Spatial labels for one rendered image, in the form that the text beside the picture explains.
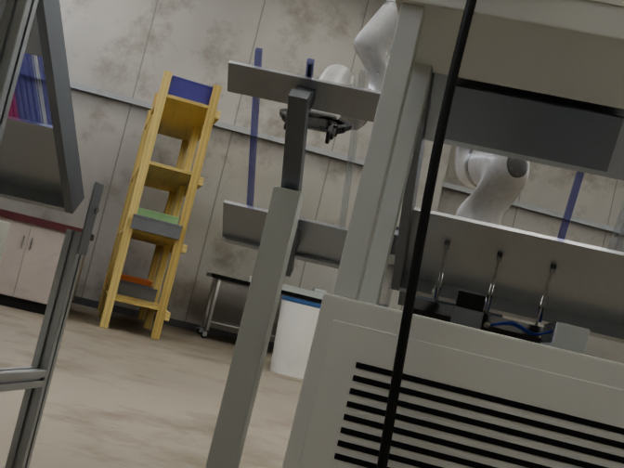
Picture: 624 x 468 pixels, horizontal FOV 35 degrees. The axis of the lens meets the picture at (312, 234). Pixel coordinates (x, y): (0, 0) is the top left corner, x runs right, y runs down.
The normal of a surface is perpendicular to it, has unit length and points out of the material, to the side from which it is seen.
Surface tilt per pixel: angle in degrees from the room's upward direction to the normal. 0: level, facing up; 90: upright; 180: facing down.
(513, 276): 138
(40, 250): 90
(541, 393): 90
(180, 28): 90
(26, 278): 90
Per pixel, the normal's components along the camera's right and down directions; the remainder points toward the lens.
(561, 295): -0.28, 0.65
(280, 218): -0.11, -0.10
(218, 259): 0.17, -0.03
